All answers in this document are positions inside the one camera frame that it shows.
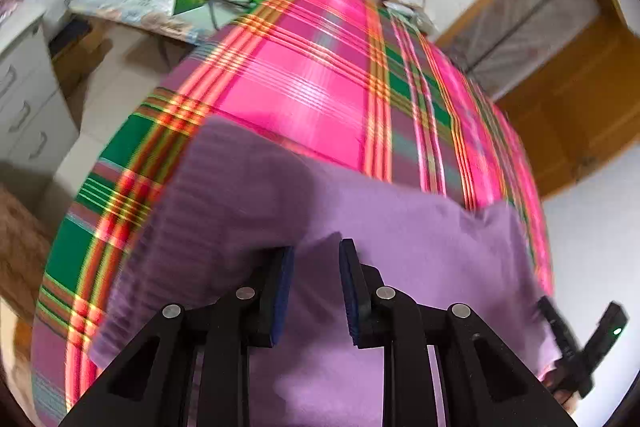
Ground clear plastic door curtain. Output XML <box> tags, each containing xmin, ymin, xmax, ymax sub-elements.
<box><xmin>445</xmin><ymin>0</ymin><xmax>601</xmax><ymax>100</ymax></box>

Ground grey drawer cabinet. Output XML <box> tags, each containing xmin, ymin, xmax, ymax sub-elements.
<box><xmin>0</xmin><ymin>4</ymin><xmax>81</xmax><ymax>168</ymax></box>

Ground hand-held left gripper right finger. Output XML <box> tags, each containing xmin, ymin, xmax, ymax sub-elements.
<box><xmin>338</xmin><ymin>237</ymin><xmax>581</xmax><ymax>427</ymax></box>

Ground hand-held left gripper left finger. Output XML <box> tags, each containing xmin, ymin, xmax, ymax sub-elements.
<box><xmin>59</xmin><ymin>246</ymin><xmax>296</xmax><ymax>427</ymax></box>

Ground flat cardboard carton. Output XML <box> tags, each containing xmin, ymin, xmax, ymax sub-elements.
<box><xmin>52</xmin><ymin>22</ymin><xmax>113</xmax><ymax>95</ymax></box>

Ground pink plaid bed sheet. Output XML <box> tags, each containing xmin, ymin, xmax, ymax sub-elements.
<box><xmin>31</xmin><ymin>0</ymin><xmax>556</xmax><ymax>427</ymax></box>

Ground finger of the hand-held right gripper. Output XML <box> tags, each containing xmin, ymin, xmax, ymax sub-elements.
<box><xmin>537</xmin><ymin>296</ymin><xmax>581</xmax><ymax>360</ymax></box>

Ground purple sweater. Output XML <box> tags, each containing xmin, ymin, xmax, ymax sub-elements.
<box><xmin>90</xmin><ymin>114</ymin><xmax>561</xmax><ymax>427</ymax></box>

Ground white carton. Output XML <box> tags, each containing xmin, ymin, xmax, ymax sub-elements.
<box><xmin>25</xmin><ymin>0</ymin><xmax>103</xmax><ymax>40</ymax></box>

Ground wooden door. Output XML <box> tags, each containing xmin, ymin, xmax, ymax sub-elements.
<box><xmin>492</xmin><ymin>0</ymin><xmax>640</xmax><ymax>200</ymax></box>

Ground folding table with printed top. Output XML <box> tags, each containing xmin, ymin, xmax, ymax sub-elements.
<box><xmin>67</xmin><ymin>0</ymin><xmax>251</xmax><ymax>45</ymax></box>

